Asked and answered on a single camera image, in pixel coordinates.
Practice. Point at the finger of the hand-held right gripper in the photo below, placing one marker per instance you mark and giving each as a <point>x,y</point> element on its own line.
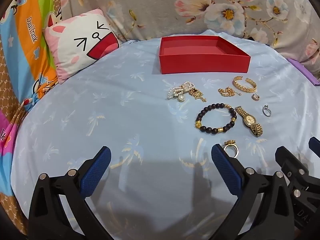
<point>292,162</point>
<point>315,146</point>

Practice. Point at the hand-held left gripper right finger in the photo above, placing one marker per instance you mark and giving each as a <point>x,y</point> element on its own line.
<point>226,170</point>

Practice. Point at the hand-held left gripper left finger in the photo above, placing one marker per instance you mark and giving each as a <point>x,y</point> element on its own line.
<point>97,165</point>

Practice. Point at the gold wristwatch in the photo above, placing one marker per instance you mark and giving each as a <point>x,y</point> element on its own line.
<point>248,120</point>

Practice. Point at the gold cuff bangle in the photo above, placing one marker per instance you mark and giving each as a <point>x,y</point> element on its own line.
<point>238,86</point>

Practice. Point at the red cardboard box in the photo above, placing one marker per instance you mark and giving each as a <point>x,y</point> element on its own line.
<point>202,62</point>

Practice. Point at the light blue palm print sheet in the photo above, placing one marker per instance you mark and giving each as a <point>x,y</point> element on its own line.
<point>112,100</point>

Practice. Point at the purple flat object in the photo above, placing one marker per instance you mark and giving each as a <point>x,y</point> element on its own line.
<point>305,72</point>

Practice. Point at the gold hoop earring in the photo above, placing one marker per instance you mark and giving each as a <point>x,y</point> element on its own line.
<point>253,97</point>

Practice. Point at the brown patterned cloth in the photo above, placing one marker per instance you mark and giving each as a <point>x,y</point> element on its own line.
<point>10,205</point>

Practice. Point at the cat face pillow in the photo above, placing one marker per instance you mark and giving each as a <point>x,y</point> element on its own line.
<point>70,47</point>

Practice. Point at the colourful cartoon blanket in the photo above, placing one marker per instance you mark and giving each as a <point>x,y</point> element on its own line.
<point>27,42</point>

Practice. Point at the grey floral blanket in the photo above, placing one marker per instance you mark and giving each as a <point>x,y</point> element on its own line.
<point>175,7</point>

